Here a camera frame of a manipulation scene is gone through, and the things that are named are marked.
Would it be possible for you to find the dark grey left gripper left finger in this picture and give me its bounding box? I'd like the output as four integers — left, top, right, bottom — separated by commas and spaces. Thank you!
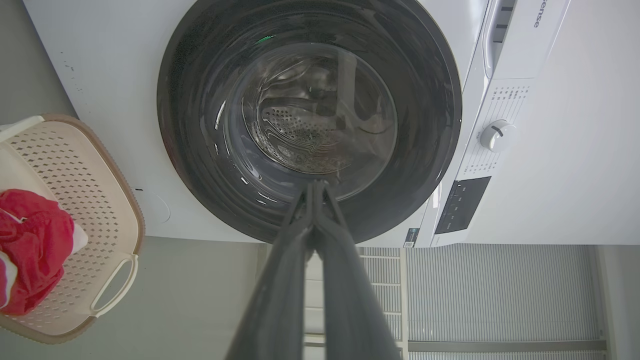
225, 181, 317, 360

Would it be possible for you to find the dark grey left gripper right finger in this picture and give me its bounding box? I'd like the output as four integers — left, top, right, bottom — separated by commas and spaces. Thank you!
314, 180, 402, 360

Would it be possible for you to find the round black washing machine door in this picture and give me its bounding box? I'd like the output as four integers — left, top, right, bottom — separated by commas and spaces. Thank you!
156, 0, 463, 245

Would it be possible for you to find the black washing machine display panel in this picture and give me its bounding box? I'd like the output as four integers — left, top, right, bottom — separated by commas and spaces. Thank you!
434, 175, 492, 235

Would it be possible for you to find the white washing machine dial knob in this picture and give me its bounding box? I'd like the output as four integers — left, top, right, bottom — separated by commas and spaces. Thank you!
480, 119, 517, 153

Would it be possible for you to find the white front-load washing machine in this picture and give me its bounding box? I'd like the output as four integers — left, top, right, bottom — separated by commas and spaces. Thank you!
22, 0, 640, 249

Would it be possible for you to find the white garment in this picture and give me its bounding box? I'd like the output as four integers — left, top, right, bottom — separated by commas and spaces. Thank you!
0, 210, 89, 308

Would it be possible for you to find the beige perforated laundry basket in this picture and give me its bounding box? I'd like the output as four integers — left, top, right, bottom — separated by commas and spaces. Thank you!
0, 113, 146, 345

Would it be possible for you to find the red garment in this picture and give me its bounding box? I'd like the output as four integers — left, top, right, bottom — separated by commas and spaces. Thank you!
0, 189, 75, 316

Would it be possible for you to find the white detergent drawer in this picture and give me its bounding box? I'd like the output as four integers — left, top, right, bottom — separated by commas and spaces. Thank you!
482, 0, 521, 80

